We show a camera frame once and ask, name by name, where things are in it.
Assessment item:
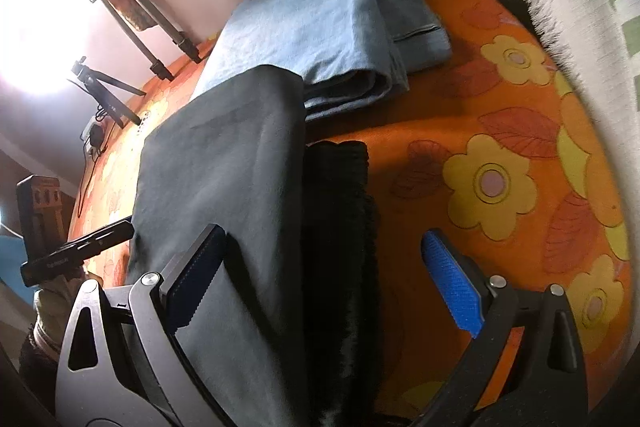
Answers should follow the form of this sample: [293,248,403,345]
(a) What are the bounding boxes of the folded dark blue-grey cloth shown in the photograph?
[376,0,451,74]

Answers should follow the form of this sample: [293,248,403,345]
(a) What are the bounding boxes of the small black tripod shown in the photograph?
[72,56,145,129]

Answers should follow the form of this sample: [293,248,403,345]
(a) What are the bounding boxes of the orange floral bedsheet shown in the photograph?
[70,0,634,426]

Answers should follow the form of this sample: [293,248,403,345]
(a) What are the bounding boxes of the black cable on bed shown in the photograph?
[74,106,116,208]

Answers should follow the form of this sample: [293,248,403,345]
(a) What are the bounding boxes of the folded light blue cloth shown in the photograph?
[193,0,409,121]

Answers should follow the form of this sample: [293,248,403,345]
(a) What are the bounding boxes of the white power adapter box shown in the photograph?
[80,119,106,157]

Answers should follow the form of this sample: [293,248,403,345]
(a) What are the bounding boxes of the bright ring light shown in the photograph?
[1,0,105,98]

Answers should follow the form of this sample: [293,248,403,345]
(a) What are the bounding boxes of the dark grey pants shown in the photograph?
[128,65,382,426]

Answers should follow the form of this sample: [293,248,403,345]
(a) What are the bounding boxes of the brown wooden furniture piece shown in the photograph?
[16,174,67,261]

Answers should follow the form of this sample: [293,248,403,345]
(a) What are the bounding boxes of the left hand in glove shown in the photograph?
[32,268,103,361]

